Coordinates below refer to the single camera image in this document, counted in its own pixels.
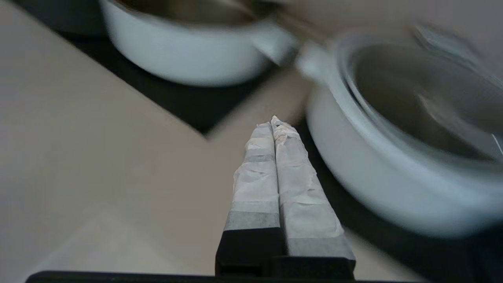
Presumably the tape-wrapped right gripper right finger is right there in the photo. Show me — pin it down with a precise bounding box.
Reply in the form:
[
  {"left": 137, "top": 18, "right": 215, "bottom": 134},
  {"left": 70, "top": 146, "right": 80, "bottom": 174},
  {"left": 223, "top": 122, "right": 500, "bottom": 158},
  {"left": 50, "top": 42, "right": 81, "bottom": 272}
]
[{"left": 271, "top": 115, "right": 356, "bottom": 261}]

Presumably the glass lid with white rim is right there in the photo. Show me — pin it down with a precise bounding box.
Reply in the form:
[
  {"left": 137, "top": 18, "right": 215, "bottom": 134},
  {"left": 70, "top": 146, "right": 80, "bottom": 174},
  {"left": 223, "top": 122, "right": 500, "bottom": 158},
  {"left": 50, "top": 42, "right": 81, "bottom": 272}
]
[{"left": 338, "top": 39, "right": 503, "bottom": 173}]

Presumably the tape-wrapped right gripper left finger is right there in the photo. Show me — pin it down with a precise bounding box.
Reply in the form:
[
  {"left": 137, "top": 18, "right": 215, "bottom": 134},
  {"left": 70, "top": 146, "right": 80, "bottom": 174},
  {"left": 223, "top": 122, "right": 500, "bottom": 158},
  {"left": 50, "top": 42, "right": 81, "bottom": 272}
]
[{"left": 215, "top": 122, "right": 285, "bottom": 276}]

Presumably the white cooking pot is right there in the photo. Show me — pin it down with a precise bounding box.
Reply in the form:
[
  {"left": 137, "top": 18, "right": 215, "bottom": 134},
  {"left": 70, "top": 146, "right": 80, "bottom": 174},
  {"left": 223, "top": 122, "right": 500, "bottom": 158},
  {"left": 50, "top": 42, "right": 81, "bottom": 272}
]
[
  {"left": 297, "top": 33, "right": 503, "bottom": 239},
  {"left": 98, "top": 0, "right": 299, "bottom": 88}
]

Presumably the black glass cooktop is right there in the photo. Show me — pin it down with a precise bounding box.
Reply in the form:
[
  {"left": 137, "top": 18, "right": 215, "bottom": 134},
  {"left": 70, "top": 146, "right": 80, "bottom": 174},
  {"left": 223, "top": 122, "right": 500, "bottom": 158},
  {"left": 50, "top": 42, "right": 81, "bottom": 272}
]
[
  {"left": 293, "top": 118, "right": 503, "bottom": 283},
  {"left": 16, "top": 0, "right": 299, "bottom": 136}
]

